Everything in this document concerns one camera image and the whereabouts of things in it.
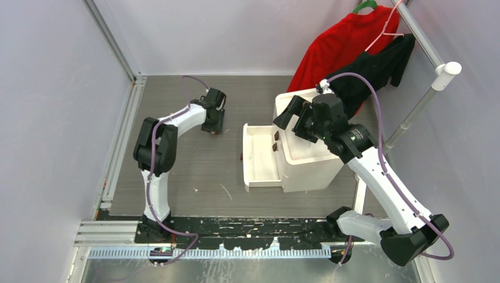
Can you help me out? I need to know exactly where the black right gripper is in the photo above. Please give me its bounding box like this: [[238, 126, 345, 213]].
[[274, 96, 330, 144]]

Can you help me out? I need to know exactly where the white bottom drawer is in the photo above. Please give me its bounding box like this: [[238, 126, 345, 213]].
[[242, 124, 282, 192]]

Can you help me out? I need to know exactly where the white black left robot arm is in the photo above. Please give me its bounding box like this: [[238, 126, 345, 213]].
[[133, 88, 226, 243]]

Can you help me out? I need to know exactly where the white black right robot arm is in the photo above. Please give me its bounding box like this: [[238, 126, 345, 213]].
[[273, 94, 449, 266]]

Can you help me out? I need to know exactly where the white drawer cabinet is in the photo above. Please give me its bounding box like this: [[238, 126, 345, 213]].
[[272, 88, 346, 193]]

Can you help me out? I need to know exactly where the red shirt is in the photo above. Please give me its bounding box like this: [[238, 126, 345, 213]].
[[287, 6, 400, 92]]

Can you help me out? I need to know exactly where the black shirt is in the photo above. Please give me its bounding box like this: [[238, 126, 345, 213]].
[[326, 34, 416, 119]]

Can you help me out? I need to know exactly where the pink hanger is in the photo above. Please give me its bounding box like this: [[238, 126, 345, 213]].
[[364, 0, 404, 52]]

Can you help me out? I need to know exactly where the green hanger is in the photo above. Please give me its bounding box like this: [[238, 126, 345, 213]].
[[352, 0, 378, 14]]

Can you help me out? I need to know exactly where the metal clothes rack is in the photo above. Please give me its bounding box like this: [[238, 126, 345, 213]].
[[377, 1, 463, 214]]

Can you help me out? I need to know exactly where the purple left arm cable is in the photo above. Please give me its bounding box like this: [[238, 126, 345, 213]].
[[145, 75, 200, 267]]

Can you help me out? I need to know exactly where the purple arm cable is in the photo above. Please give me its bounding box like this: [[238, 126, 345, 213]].
[[316, 71, 455, 266], [145, 75, 200, 267]]

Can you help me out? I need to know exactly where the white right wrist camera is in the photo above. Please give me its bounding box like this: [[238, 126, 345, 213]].
[[315, 79, 334, 94]]

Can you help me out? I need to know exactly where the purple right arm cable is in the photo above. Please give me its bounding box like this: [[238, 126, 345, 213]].
[[316, 71, 455, 266]]

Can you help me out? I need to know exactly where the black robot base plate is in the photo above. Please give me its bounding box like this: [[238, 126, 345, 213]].
[[134, 216, 348, 251]]

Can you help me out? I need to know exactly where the aluminium frame rail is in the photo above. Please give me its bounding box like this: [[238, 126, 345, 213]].
[[73, 0, 147, 283]]

